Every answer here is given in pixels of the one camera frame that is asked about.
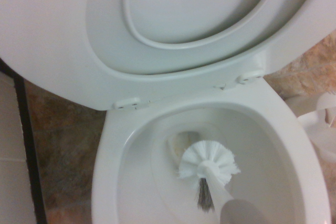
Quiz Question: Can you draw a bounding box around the black rubber baseboard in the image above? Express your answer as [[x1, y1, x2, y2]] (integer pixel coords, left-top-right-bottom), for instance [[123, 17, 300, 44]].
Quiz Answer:
[[0, 59, 48, 224]]

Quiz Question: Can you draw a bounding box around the white toilet brush holder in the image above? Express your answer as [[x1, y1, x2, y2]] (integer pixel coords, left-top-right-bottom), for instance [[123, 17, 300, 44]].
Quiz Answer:
[[285, 92, 336, 162]]

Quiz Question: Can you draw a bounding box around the white toilet lid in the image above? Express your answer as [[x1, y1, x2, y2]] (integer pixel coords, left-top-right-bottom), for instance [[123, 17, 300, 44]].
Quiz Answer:
[[86, 0, 324, 76]]

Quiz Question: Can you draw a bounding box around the white toilet seat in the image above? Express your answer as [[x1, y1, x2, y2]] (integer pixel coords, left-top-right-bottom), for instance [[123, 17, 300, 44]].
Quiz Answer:
[[0, 0, 336, 111]]

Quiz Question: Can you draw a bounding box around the white toilet brush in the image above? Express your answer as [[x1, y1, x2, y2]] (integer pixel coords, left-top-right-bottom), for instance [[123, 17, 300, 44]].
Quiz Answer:
[[177, 140, 269, 224]]

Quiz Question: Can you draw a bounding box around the white toilet bowl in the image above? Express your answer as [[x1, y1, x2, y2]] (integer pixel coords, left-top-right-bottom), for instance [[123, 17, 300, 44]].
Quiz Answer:
[[91, 50, 329, 224]]

